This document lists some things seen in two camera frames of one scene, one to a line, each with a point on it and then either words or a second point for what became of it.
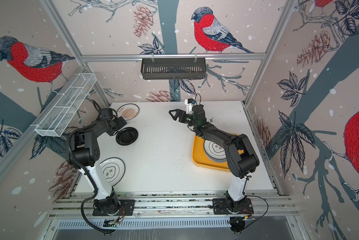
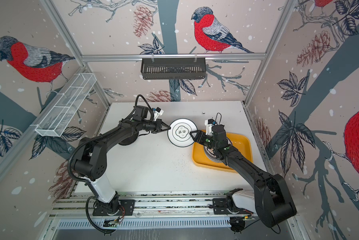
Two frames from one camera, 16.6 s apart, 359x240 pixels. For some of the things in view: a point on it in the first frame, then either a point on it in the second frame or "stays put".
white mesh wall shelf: x=56 y=121 stays put
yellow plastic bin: x=200 y=158 stays put
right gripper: x=181 y=115 to x=199 y=135
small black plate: x=126 y=136 stays put
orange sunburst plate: x=129 y=111 to x=210 y=153
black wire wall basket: x=173 y=68 stays put
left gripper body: x=118 y=123 to x=155 y=126
